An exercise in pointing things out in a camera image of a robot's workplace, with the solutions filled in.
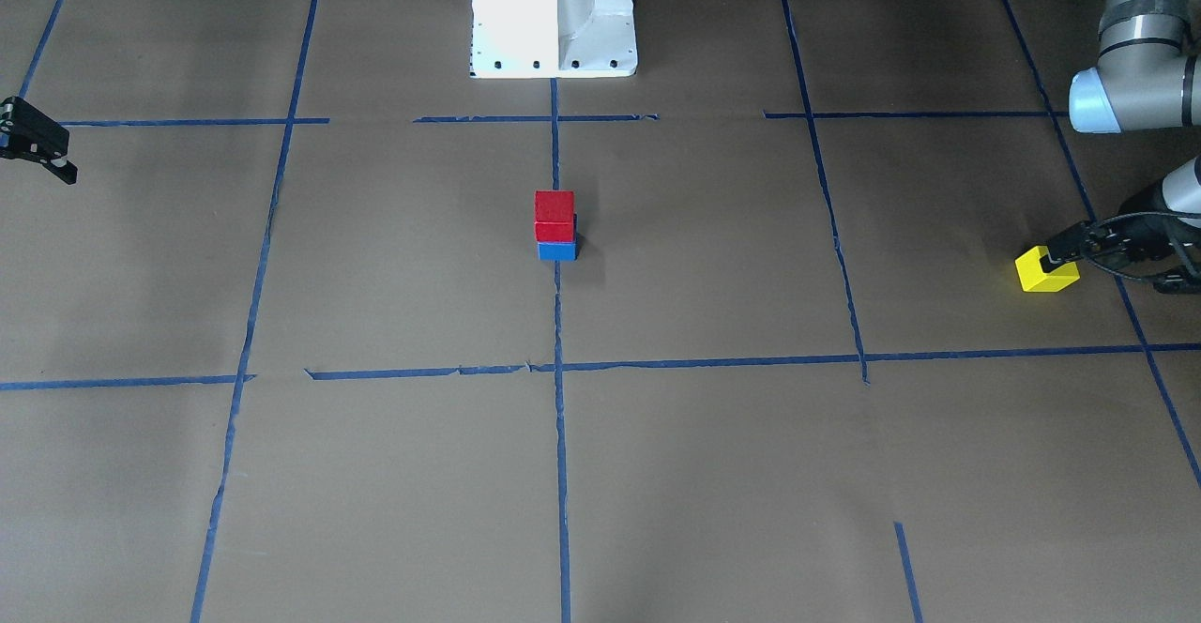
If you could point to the white pedestal column with base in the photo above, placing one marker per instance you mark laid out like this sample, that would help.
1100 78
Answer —
551 39

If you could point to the red wooden block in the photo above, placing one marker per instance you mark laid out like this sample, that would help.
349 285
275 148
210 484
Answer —
555 217

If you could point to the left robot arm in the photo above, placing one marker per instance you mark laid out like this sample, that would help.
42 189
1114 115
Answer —
1145 77

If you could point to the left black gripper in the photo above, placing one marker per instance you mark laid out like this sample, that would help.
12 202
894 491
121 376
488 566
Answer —
1150 205

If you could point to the yellow wooden block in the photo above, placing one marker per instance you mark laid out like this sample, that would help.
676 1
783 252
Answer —
1037 275

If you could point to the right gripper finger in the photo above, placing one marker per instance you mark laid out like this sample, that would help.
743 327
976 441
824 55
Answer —
33 136

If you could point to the blue wooden block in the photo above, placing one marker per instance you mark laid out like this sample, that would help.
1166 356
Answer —
557 250

